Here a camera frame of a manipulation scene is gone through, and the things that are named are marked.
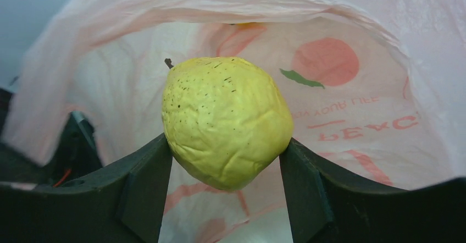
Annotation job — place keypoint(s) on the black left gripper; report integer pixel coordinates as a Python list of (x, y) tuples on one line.
[(71, 165)]

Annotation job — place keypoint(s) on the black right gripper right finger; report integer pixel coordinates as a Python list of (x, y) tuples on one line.
[(328, 203)]

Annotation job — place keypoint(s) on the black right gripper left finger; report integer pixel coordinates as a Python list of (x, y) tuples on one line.
[(121, 202)]

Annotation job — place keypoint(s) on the yellow fake pear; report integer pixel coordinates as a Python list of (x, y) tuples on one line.
[(225, 120)]

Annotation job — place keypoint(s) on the pink plastic bag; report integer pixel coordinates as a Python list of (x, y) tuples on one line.
[(374, 86)]

